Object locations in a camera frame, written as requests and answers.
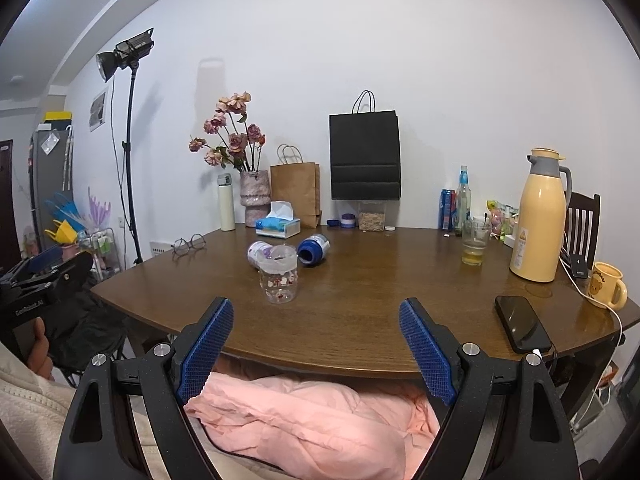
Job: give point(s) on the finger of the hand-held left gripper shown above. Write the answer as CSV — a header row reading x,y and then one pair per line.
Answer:
x,y
47,258

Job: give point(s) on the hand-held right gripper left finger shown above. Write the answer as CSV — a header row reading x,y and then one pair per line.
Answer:
x,y
207,345

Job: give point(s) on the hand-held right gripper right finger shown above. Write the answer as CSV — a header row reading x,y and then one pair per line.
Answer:
x,y
425,345

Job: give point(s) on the person's left forearm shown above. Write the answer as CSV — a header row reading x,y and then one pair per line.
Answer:
x,y
30,410

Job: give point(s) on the person's left hand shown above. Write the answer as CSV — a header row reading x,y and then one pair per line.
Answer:
x,y
39,350

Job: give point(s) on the grey refrigerator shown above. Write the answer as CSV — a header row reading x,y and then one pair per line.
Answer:
x,y
47,180

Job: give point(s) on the black smartphone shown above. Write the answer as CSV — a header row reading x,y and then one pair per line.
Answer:
x,y
522,322

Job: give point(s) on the eyeglasses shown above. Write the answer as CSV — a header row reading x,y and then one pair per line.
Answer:
x,y
190,246

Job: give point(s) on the white purple bottle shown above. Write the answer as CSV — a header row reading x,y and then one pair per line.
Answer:
x,y
259,252

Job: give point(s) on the glass with yellow drink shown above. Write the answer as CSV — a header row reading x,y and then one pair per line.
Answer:
x,y
475,250

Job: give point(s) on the pink padded blanket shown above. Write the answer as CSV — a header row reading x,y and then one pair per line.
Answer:
x,y
310,420

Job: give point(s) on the blue drink can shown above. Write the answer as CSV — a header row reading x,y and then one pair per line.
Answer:
x,y
446,210

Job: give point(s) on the clear container of grains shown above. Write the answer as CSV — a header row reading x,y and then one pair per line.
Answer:
x,y
371,217

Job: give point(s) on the blue tissue box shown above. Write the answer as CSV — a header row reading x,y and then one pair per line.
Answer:
x,y
278,223

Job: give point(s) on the white thermos bottle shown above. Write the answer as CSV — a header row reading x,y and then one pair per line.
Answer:
x,y
226,205

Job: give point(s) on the yellow box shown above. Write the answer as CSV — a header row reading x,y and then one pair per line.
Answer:
x,y
57,116

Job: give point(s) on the blue lidded bottle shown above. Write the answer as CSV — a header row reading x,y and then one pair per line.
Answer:
x,y
314,249

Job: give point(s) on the small purple jar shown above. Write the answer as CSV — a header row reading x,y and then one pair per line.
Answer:
x,y
348,221

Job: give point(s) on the colourful snack packets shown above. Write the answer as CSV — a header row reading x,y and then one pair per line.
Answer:
x,y
500,220

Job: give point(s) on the clear glass bottle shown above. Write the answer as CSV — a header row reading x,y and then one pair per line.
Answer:
x,y
463,200

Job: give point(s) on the pink ceramic vase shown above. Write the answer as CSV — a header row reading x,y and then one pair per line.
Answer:
x,y
255,195

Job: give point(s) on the yellow thermos jug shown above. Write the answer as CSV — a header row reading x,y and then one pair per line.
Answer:
x,y
537,230

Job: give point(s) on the black power bank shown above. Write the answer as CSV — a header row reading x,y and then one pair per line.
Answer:
x,y
579,267

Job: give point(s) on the brown paper bag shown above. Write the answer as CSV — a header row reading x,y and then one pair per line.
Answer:
x,y
295,192

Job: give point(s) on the white storage box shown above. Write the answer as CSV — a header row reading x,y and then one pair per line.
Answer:
x,y
597,400

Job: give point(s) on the yellow mug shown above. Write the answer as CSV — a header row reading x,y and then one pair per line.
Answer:
x,y
605,285

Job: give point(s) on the black paper bag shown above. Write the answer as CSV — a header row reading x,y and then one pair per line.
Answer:
x,y
365,160

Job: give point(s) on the dark wooden chair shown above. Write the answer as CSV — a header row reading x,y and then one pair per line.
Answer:
x,y
582,220

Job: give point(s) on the dried pink flowers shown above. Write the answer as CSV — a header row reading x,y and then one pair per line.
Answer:
x,y
235,142

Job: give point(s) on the black studio light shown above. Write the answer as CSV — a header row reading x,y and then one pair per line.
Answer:
x,y
127,50

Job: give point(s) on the white wall socket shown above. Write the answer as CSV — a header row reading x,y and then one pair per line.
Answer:
x,y
161,249

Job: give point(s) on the wall poster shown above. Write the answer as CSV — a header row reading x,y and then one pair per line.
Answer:
x,y
98,110

